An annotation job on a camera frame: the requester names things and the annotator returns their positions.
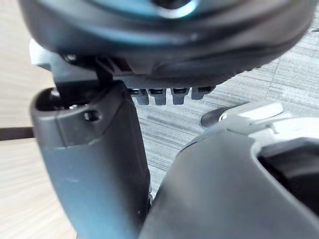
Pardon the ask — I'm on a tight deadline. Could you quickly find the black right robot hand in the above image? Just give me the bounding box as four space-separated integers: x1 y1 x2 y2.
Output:
18 0 319 239

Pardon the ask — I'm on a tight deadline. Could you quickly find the light wooden cabinet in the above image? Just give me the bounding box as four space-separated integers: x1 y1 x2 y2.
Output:
0 0 77 239

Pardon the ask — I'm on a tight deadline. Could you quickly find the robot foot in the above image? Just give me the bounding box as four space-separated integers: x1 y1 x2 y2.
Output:
200 101 284 128

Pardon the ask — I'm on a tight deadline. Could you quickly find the robot silver and black leg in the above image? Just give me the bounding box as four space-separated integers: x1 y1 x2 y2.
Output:
138 117 319 239

